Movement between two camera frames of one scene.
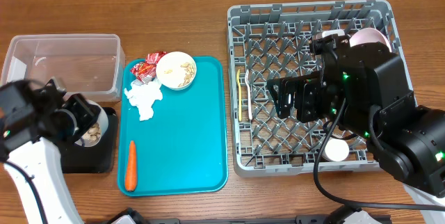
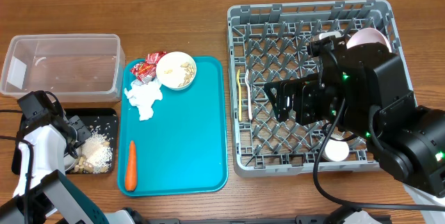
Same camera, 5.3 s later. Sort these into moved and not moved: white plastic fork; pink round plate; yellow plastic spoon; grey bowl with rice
Moved: grey bowl with rice
Not moved: yellow plastic spoon; white plastic fork; pink round plate
